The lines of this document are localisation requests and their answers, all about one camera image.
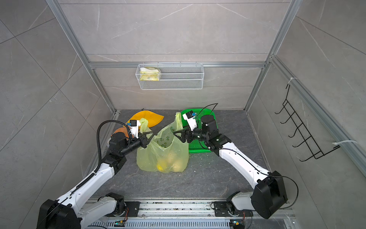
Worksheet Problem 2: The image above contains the white wire wall basket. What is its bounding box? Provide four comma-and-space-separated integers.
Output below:
135, 63, 205, 90

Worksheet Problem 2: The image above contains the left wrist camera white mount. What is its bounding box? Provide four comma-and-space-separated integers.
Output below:
127, 119, 141, 138

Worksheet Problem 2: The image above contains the metal base rail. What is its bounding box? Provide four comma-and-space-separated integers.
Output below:
88, 198, 299, 229

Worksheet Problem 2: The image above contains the yellow-white packet in basket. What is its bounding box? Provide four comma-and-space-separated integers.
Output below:
140, 67, 161, 81

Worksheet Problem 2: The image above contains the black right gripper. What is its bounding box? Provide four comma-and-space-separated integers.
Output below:
174, 124, 209, 144

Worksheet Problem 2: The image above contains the yellow-green plastic bag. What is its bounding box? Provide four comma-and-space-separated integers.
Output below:
136, 112, 189, 173

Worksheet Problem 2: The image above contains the yellow fabric hat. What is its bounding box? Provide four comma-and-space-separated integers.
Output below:
128, 110, 164, 127

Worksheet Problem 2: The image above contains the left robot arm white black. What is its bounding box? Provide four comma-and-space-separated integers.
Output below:
37, 132, 153, 229

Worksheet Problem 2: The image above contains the black corrugated cable conduit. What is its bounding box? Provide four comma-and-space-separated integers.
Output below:
95, 120, 133, 172

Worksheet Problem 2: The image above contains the black wire wall hook rack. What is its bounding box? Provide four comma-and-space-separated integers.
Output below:
275, 84, 341, 162

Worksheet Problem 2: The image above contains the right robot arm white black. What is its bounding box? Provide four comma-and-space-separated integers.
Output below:
173, 111, 288, 219

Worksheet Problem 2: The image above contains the pear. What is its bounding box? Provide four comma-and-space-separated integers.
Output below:
167, 157, 188, 172

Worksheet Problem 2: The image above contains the orange plush toy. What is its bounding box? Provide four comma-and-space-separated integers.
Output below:
112, 127, 129, 138

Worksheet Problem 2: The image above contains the green plastic basket tray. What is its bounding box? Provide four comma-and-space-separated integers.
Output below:
181, 108, 219, 154

